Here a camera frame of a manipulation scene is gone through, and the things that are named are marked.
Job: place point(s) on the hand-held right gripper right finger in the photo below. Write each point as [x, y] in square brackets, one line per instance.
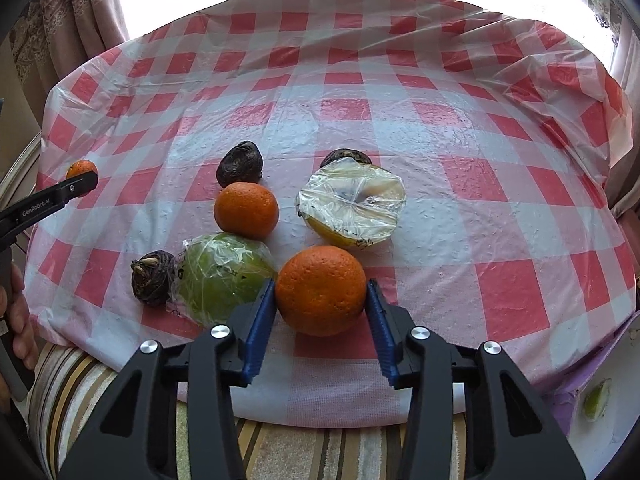
[381, 327]

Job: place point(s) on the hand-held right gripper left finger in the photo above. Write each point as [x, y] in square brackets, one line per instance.
[261, 330]

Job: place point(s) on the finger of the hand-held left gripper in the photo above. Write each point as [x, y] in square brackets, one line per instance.
[55, 199]

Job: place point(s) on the small orange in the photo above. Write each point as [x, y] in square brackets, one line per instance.
[80, 167]

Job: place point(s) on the plastic-wrapped green fruit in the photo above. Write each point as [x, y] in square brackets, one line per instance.
[220, 275]

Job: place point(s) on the large orange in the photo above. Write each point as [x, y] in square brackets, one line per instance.
[321, 290]

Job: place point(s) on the medium orange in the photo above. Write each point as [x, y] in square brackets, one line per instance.
[246, 209]

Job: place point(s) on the white-sprouted dark water chestnut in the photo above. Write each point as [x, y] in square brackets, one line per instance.
[150, 277]

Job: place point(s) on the plastic-wrapped halved yellow pomelo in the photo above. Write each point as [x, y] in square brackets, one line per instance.
[350, 205]

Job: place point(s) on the wrinkled dark water chestnut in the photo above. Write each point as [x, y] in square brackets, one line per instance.
[239, 162]

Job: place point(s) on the brown-topped dark water chestnut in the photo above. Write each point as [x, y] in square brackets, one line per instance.
[344, 156]

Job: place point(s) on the person's left hand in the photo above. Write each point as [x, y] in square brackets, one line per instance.
[22, 310]

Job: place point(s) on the purple printed cloth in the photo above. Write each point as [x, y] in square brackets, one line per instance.
[600, 360]

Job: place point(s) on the red white checkered tablecloth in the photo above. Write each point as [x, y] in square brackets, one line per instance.
[380, 90]

